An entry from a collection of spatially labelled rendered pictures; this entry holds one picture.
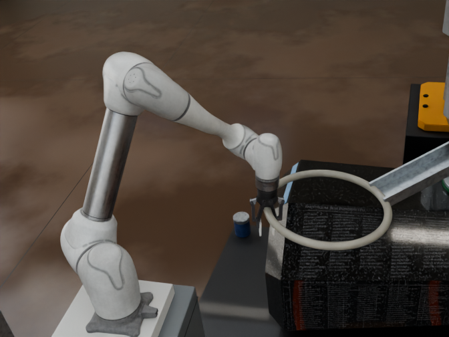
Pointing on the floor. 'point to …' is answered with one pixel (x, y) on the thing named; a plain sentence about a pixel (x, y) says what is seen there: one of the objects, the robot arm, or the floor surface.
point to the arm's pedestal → (183, 315)
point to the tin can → (242, 224)
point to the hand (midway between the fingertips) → (266, 227)
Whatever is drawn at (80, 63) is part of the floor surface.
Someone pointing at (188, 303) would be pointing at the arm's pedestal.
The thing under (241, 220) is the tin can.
